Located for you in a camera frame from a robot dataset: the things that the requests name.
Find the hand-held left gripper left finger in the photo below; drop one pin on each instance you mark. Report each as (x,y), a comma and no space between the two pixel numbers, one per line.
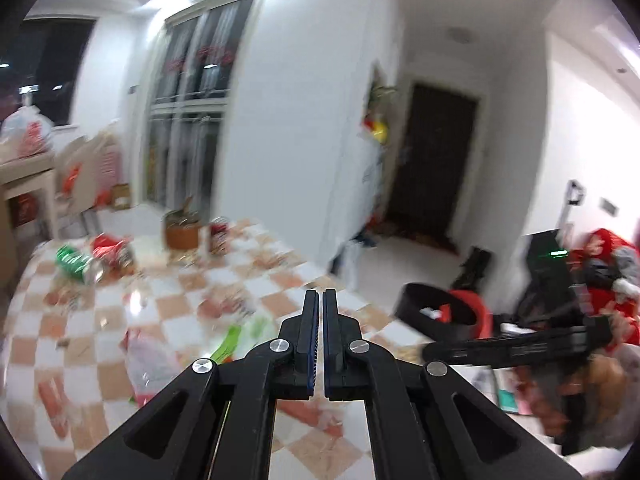
(309,350)

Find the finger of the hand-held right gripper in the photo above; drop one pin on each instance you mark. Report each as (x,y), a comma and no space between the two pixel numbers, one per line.
(500,347)

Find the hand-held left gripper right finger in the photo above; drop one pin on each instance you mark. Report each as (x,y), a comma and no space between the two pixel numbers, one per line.
(330,350)

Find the red snack wrapper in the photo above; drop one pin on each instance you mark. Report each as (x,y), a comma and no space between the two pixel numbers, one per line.
(112,252)

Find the white side table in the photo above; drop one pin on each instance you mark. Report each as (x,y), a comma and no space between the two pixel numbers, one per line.
(25,185)

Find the clear red plastic bag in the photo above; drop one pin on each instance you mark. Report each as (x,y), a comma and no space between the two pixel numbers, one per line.
(150,365)

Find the white red printed plastic bag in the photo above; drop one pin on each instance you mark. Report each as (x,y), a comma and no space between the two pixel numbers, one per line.
(25,132)

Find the red plastic stool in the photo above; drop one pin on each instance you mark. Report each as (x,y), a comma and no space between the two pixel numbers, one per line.
(482,310)

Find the yellow balloon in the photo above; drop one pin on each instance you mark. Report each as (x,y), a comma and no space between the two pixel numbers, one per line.
(380,131)

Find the white wall switch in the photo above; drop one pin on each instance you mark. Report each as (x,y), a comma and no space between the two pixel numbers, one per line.
(608,206)

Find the green white wrapper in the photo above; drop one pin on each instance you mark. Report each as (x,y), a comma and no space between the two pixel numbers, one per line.
(240,340)

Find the dark entrance door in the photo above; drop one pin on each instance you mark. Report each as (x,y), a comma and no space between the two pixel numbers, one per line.
(430,160)

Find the brown lidded cup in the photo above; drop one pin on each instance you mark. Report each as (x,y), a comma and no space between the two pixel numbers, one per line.
(182,232)

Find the sliding glass door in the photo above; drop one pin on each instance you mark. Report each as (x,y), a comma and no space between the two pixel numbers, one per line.
(190,110)

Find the black trash bin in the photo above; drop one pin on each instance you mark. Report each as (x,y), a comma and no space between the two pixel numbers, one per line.
(415,310)

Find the red cloth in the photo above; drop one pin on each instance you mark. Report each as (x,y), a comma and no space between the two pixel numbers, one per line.
(610,260)

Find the dark window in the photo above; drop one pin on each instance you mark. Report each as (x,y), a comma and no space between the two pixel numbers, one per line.
(55,70)

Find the checked tablecloth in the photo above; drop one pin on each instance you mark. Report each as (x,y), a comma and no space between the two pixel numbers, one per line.
(175,300)

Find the teal cardboard sheet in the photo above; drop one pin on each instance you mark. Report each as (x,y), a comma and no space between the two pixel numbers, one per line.
(507,400)

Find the red cartoon face can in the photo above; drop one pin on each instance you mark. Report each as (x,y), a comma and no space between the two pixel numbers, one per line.
(218,237)

